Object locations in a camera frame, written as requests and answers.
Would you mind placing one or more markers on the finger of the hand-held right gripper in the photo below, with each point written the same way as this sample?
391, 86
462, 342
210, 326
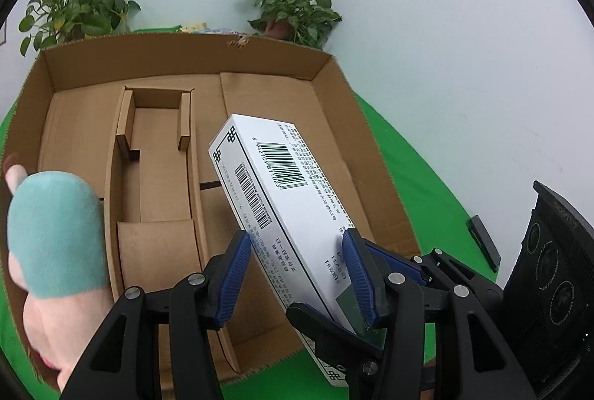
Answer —
397, 263
334, 335

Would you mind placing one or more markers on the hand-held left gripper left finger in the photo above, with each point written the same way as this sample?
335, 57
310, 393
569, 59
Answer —
234, 279

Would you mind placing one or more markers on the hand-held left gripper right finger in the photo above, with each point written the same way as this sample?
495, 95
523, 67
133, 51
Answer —
364, 284

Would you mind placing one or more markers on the white medicine box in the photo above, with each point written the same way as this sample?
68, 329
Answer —
287, 195

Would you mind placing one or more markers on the large cardboard box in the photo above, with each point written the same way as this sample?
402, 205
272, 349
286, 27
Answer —
278, 103

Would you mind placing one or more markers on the small black flat device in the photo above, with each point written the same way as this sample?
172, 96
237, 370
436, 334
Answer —
483, 242

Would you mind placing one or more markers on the cardboard insert divider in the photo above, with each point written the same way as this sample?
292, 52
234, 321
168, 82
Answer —
158, 195

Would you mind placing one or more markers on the teal and pink plush toy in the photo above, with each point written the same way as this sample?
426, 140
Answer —
55, 233

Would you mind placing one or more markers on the colourful packet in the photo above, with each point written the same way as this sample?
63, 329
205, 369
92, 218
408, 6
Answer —
209, 29

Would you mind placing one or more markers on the potted green plant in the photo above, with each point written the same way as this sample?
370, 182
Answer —
292, 5
79, 10

